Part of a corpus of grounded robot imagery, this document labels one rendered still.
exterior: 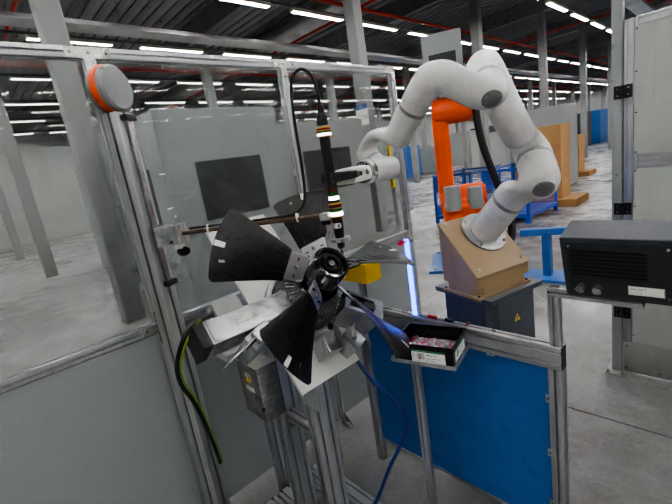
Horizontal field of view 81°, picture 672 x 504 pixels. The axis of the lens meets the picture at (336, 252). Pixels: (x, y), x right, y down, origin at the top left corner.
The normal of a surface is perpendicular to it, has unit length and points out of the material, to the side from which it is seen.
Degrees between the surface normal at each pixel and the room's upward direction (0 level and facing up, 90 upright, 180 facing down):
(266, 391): 90
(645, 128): 90
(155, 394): 90
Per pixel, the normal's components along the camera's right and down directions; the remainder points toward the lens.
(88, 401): 0.67, 0.06
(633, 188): -0.73, 0.25
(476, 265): 0.21, -0.59
